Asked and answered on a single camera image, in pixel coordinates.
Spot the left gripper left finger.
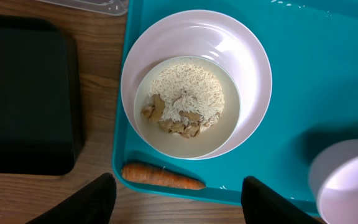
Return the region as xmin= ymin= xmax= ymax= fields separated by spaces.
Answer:
xmin=27 ymin=173 xmax=116 ymax=224

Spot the orange carrot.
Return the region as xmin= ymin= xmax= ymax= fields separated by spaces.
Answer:
xmin=121 ymin=163 xmax=206 ymax=190

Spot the food scraps and rice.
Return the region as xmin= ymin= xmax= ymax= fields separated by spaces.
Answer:
xmin=141 ymin=63 xmax=225 ymax=138

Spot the teal serving tray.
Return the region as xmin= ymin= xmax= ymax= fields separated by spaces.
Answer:
xmin=112 ymin=0 xmax=358 ymax=215

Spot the white plate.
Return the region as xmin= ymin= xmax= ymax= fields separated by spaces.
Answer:
xmin=121 ymin=10 xmax=272 ymax=159

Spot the black tray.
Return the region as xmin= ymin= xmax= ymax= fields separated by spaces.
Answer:
xmin=0 ymin=15 xmax=83 ymax=175

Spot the small white food bowl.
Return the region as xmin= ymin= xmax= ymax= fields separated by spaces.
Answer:
xmin=133 ymin=56 xmax=241 ymax=159

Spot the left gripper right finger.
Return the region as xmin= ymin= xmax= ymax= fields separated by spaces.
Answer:
xmin=241 ymin=176 xmax=321 ymax=224

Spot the clear plastic bin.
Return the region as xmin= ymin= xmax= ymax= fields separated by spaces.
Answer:
xmin=38 ymin=0 xmax=129 ymax=16

